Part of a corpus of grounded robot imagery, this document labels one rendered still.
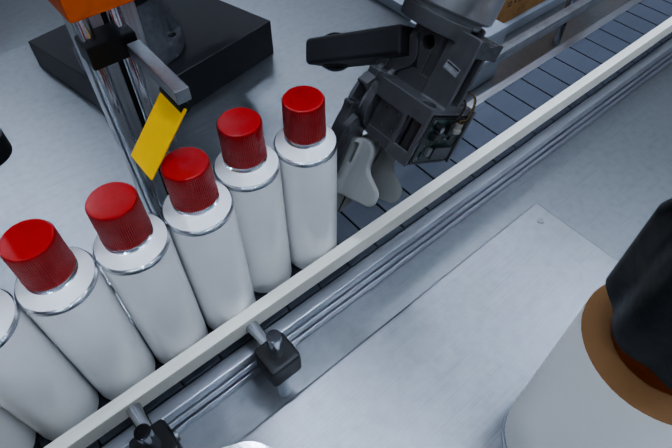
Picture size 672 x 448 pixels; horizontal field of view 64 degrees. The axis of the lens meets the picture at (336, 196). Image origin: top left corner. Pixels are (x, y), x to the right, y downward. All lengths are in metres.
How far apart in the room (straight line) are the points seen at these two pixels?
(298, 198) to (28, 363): 0.23
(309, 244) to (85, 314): 0.21
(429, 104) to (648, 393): 0.25
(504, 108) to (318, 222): 0.36
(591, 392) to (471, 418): 0.18
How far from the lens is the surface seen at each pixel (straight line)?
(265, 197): 0.42
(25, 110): 0.91
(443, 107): 0.44
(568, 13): 0.80
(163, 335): 0.47
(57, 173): 0.79
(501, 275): 0.57
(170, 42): 0.81
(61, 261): 0.37
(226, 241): 0.41
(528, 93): 0.78
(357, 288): 0.57
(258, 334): 0.49
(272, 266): 0.50
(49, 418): 0.48
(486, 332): 0.54
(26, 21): 1.12
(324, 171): 0.44
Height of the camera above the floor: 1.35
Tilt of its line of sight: 50 degrees down
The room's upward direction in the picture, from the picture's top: straight up
